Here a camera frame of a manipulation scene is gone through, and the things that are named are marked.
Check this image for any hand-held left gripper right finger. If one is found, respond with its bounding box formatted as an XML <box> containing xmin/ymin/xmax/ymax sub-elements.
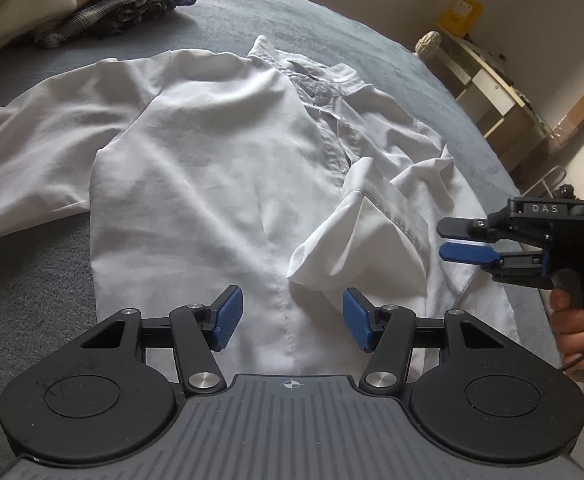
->
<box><xmin>343</xmin><ymin>287</ymin><xmax>506</xmax><ymax>396</ymax></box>

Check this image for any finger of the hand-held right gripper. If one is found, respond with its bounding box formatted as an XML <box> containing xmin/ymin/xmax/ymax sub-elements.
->
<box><xmin>437</xmin><ymin>217</ymin><xmax>510</xmax><ymax>241</ymax></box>
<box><xmin>439</xmin><ymin>241</ymin><xmax>503</xmax><ymax>267</ymax></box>

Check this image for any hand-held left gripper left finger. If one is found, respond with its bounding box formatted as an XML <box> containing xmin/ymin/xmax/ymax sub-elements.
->
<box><xmin>78</xmin><ymin>285</ymin><xmax>245</xmax><ymax>395</ymax></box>

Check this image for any white button-up shirt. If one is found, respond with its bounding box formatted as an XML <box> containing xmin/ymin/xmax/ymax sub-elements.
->
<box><xmin>0</xmin><ymin>35</ymin><xmax>548</xmax><ymax>377</ymax></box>

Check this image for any person's right hand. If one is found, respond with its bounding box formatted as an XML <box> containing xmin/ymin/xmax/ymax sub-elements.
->
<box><xmin>549</xmin><ymin>280</ymin><xmax>584</xmax><ymax>372</ymax></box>

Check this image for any cream wooden desk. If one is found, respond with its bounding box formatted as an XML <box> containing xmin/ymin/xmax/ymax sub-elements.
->
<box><xmin>436</xmin><ymin>25</ymin><xmax>568</xmax><ymax>172</ymax></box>

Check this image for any carved bedpost finial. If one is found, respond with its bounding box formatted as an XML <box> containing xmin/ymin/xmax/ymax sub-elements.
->
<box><xmin>415</xmin><ymin>31</ymin><xmax>444</xmax><ymax>59</ymax></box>

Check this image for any yellow box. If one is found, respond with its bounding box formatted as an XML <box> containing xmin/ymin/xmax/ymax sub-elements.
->
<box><xmin>436</xmin><ymin>0</ymin><xmax>485</xmax><ymax>39</ymax></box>

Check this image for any grey bed blanket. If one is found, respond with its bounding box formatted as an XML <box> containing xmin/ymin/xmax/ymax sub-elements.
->
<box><xmin>0</xmin><ymin>0</ymin><xmax>562</xmax><ymax>480</ymax></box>

